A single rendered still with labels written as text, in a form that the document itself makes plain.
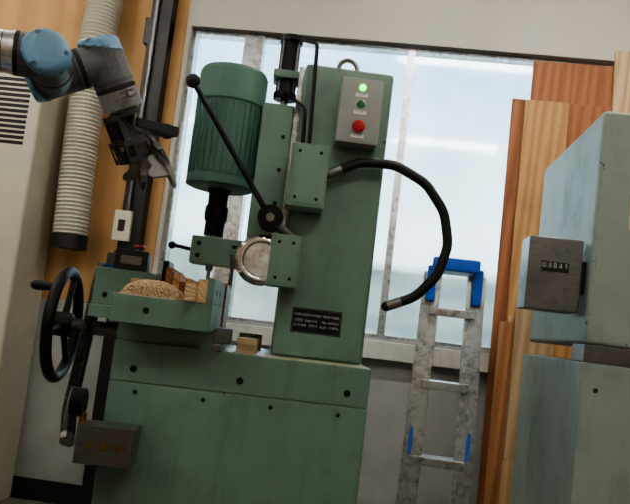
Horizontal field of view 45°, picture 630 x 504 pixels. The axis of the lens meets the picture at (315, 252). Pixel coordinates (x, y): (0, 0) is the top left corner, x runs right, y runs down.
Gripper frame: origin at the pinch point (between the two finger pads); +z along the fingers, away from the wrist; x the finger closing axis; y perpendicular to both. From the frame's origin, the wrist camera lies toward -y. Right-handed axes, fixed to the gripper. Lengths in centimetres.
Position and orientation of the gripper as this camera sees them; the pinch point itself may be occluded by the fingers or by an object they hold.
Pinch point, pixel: (161, 188)
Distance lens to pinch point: 184.2
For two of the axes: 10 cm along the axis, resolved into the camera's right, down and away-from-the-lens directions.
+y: -6.7, 4.1, -6.1
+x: 6.8, 0.3, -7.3
